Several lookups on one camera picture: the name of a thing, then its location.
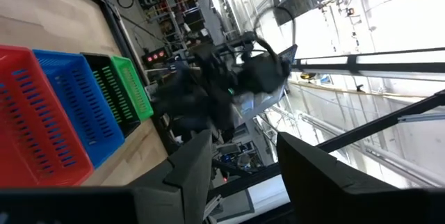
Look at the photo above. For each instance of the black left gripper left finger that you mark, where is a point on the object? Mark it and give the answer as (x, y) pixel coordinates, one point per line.
(180, 182)

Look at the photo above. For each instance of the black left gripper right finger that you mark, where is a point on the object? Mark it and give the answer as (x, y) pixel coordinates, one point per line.
(313, 182)

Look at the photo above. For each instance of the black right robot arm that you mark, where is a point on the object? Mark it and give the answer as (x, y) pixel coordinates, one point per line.
(208, 85)

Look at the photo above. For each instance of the black aluminium rig beam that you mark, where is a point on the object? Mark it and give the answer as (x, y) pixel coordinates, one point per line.
(382, 66)
(365, 126)

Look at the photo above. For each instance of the green slotted plastic basket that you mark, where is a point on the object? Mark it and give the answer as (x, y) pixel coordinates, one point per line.
(133, 85)

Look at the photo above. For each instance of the black slotted plastic basket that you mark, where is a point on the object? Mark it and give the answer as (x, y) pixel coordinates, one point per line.
(114, 95)

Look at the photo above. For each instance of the blue slotted plastic basket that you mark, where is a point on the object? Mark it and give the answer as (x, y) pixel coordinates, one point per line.
(80, 112)

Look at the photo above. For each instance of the black device with red lights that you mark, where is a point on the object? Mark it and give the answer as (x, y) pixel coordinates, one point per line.
(154, 57)

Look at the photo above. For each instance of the red slotted plastic basket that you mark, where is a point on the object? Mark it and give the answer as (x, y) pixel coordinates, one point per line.
(31, 140)

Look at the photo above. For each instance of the black aluminium table frame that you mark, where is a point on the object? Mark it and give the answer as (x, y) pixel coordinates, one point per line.
(114, 25)

